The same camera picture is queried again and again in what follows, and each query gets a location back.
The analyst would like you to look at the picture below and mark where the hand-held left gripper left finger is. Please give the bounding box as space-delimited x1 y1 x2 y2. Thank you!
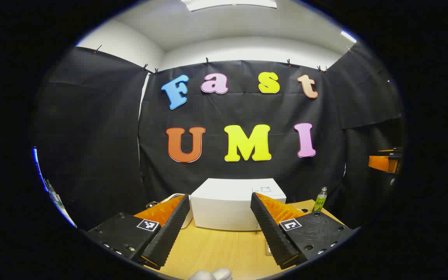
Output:
86 194 191 270

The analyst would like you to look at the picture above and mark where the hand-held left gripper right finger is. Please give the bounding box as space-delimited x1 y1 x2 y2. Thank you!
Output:
250 192 355 270

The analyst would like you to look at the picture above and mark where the white microwave oven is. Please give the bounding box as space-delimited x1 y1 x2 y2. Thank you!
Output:
190 178 287 232

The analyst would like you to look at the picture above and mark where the white toaster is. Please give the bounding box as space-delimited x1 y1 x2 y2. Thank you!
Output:
162 193 194 229

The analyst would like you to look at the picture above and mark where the green label drink bottle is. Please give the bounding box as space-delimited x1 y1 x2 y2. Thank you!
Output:
312 187 328 213

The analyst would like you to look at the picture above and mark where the clear plastic bottle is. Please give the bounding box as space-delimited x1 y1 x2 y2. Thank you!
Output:
46 179 60 203

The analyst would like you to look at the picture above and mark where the black backdrop cloth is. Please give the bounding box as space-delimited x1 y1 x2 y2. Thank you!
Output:
33 41 407 234

